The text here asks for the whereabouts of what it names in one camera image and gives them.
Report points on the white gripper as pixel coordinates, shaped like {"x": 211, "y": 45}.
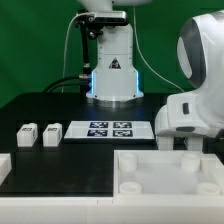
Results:
{"x": 180, "y": 117}

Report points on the white square tabletop part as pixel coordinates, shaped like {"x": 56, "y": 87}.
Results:
{"x": 155, "y": 172}

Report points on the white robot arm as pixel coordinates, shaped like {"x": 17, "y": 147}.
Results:
{"x": 200, "y": 49}

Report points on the white left fence block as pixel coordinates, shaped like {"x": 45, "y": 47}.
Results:
{"x": 5, "y": 166}

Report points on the white front fence wall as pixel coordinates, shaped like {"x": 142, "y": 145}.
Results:
{"x": 191, "y": 209}

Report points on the white marker base plate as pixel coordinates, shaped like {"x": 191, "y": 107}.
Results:
{"x": 131, "y": 130}

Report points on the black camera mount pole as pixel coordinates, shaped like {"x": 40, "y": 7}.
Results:
{"x": 85, "y": 52}

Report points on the black camera on mount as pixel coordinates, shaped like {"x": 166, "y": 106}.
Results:
{"x": 113, "y": 18}

